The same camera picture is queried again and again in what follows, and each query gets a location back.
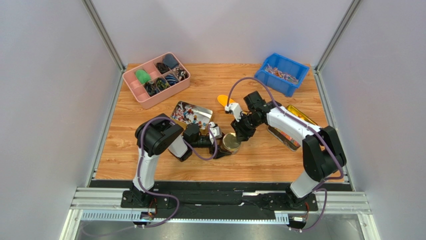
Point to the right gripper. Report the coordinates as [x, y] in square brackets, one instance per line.
[244, 126]

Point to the tin of gummy candies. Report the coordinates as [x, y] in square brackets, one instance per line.
[290, 126]

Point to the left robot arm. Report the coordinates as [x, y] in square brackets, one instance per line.
[160, 134]

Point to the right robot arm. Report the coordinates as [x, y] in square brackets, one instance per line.
[322, 152]

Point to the green rolled sock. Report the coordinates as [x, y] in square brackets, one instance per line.
[142, 76]

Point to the pink compartment organizer box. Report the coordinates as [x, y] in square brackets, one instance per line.
[164, 83]

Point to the white jar lid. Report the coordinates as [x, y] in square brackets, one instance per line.
[230, 142]

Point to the yellow plastic scoop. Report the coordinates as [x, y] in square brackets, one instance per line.
[224, 100]

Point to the clear glass jar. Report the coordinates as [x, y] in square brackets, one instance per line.
[232, 151]

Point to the dark blue rolled sock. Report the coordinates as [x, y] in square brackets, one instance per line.
[170, 61]

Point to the gold tin of lollipops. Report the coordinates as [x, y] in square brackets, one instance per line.
[185, 113]

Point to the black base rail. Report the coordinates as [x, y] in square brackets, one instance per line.
[190, 200]

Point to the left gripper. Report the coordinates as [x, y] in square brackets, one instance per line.
[220, 153]

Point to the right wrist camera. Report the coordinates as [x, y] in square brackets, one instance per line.
[234, 109]

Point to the blue plastic bin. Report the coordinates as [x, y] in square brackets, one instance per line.
[282, 74]

